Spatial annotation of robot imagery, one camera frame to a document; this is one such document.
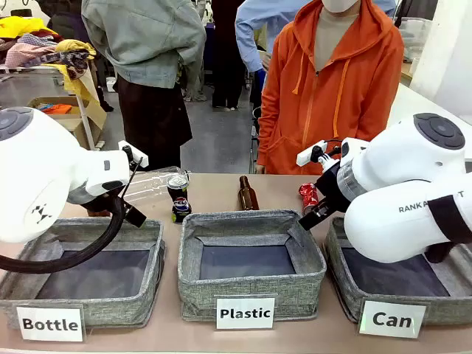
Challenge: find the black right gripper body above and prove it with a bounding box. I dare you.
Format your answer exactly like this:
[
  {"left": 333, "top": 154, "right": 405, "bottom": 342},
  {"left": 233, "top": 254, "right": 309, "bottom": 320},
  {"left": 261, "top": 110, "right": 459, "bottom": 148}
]
[{"left": 316, "top": 162, "right": 357, "bottom": 214}]

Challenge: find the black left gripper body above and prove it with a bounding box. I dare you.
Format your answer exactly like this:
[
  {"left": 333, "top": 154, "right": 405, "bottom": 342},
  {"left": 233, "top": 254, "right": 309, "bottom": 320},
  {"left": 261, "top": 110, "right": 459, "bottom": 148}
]
[{"left": 85, "top": 197, "right": 114, "bottom": 218}]

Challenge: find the crushed red can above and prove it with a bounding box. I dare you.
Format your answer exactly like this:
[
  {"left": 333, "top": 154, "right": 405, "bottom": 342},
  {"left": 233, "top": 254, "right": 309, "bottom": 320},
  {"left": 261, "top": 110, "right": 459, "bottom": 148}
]
[{"left": 298, "top": 183, "right": 321, "bottom": 216}]

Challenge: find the clear plastic bottle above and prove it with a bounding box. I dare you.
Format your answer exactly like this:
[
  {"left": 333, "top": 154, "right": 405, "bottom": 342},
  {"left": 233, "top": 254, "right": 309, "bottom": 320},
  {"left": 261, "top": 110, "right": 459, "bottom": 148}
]
[{"left": 127, "top": 166, "right": 191, "bottom": 204}]

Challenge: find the black Pepsi can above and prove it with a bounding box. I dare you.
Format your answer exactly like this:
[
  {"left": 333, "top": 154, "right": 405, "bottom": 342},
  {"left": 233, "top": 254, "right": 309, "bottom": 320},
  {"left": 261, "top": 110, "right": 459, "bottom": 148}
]
[{"left": 167, "top": 174, "right": 192, "bottom": 225}]

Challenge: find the brown glass bottle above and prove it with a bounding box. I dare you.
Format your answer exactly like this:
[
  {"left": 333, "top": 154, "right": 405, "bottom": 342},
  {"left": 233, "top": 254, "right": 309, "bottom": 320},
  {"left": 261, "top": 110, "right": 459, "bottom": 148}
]
[{"left": 237, "top": 176, "right": 260, "bottom": 211}]

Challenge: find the grey fabric basket Can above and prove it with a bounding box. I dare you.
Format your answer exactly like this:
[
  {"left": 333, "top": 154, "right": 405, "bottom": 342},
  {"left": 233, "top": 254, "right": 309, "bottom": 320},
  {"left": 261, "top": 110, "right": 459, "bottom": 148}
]
[{"left": 324, "top": 215, "right": 472, "bottom": 326}]

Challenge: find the grey fabric basket Bottle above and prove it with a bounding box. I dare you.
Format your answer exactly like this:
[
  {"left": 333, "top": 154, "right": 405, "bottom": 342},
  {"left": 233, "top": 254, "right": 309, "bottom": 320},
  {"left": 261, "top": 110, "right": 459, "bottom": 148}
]
[{"left": 0, "top": 217, "right": 166, "bottom": 330}]

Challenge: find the grey fabric basket Plastic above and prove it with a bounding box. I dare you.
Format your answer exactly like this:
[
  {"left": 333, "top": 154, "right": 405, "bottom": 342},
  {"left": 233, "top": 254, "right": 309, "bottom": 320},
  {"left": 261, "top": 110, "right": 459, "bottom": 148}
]
[{"left": 177, "top": 209, "right": 327, "bottom": 322}]

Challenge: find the white Can label sign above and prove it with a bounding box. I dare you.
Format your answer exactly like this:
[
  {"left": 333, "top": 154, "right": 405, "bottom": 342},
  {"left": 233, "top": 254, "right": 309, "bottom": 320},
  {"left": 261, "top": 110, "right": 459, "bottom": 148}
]
[{"left": 358, "top": 300, "right": 428, "bottom": 339}]

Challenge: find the person in orange hoodie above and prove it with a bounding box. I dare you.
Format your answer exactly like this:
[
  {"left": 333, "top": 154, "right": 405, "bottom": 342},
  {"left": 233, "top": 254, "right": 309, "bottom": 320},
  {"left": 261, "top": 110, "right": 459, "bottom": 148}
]
[{"left": 257, "top": 0, "right": 406, "bottom": 176}]

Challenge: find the cardboard box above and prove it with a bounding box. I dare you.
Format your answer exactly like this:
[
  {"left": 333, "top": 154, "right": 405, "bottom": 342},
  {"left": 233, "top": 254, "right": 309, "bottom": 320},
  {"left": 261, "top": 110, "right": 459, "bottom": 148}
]
[{"left": 27, "top": 96, "right": 108, "bottom": 149}]

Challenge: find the white table leg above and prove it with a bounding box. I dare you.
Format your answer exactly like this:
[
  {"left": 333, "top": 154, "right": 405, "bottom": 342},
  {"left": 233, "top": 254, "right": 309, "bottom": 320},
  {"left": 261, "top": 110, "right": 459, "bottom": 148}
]
[{"left": 78, "top": 83, "right": 103, "bottom": 151}]

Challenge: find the orange cloth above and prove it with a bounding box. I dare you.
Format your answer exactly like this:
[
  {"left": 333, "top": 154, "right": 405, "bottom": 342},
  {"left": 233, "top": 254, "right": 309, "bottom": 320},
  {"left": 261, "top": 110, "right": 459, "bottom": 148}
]
[{"left": 40, "top": 104, "right": 73, "bottom": 115}]

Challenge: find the white Plastic label sign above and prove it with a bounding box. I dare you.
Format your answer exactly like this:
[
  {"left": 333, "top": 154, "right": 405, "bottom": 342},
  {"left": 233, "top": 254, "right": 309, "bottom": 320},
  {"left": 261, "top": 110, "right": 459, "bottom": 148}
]
[{"left": 215, "top": 296, "right": 276, "bottom": 330}]

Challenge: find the white Bottle label sign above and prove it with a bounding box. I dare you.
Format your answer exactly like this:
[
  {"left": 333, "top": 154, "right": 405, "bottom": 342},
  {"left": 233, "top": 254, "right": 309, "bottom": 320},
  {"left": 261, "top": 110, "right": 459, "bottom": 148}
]
[{"left": 15, "top": 305, "right": 85, "bottom": 342}]

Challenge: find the white side table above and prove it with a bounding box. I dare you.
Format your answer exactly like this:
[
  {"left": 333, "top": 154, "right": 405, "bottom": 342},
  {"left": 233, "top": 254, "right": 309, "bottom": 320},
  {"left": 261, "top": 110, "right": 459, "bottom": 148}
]
[{"left": 396, "top": 83, "right": 472, "bottom": 128}]

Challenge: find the dark patterned cloth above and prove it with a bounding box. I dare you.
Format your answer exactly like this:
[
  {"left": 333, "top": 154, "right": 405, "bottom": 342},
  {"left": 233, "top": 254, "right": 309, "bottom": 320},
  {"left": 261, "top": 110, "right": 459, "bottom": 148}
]
[{"left": 44, "top": 50, "right": 91, "bottom": 81}]

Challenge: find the person in black trousers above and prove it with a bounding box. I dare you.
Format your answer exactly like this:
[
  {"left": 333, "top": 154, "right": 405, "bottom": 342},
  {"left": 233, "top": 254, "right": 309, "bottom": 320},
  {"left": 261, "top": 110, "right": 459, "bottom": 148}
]
[{"left": 212, "top": 0, "right": 245, "bottom": 111}]

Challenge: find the person in grey jacket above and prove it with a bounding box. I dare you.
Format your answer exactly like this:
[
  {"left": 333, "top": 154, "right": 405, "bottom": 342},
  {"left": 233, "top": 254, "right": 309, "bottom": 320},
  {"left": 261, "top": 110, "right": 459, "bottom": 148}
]
[{"left": 80, "top": 0, "right": 207, "bottom": 173}]

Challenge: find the pink patterned cloth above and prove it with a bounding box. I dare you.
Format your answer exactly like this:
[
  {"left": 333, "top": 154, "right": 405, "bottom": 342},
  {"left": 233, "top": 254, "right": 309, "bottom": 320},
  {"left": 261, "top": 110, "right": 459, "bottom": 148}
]
[{"left": 3, "top": 32, "right": 62, "bottom": 69}]

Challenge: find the clear plastic container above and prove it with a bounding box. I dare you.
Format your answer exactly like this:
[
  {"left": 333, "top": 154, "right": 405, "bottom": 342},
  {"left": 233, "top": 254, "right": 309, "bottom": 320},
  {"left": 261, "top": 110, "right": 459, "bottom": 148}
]
[{"left": 400, "top": 16, "right": 434, "bottom": 63}]

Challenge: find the white face mask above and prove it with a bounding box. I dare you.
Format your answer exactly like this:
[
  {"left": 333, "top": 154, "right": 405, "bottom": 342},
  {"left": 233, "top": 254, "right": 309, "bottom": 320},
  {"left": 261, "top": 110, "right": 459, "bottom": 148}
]
[{"left": 322, "top": 0, "right": 361, "bottom": 14}]

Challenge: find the person in dark jacket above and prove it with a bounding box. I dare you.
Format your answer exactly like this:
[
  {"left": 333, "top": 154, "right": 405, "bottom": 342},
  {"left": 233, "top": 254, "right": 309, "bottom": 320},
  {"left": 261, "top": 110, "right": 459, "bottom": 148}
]
[{"left": 36, "top": 0, "right": 115, "bottom": 112}]

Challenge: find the black pole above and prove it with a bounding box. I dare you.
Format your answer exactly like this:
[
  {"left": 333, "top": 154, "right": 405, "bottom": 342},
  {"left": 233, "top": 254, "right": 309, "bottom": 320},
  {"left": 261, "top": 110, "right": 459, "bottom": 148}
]
[{"left": 392, "top": 0, "right": 407, "bottom": 27}]

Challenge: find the yellow cloth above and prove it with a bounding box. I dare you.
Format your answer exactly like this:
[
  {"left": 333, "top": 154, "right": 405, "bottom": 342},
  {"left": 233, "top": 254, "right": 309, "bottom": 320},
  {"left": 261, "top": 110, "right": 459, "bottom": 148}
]
[{"left": 0, "top": 16, "right": 108, "bottom": 130}]

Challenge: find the thick black cable hose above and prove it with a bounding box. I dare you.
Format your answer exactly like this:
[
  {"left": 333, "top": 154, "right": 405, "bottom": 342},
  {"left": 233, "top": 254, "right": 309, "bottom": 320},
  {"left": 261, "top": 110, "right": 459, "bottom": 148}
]
[{"left": 0, "top": 158, "right": 144, "bottom": 274}]

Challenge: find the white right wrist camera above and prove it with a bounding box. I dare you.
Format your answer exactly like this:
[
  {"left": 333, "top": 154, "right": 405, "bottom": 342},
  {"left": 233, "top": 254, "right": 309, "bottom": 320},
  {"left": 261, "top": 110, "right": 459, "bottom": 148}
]
[{"left": 296, "top": 139, "right": 342, "bottom": 170}]

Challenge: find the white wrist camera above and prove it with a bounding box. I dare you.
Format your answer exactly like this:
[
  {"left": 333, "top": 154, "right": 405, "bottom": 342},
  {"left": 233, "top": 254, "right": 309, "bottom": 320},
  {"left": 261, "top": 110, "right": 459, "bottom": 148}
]
[
  {"left": 117, "top": 140, "right": 149, "bottom": 169},
  {"left": 296, "top": 139, "right": 342, "bottom": 170}
]

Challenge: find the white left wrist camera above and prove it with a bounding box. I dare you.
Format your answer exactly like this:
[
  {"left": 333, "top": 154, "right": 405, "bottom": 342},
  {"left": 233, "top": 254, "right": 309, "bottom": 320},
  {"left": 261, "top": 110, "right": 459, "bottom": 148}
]
[{"left": 117, "top": 140, "right": 149, "bottom": 169}]

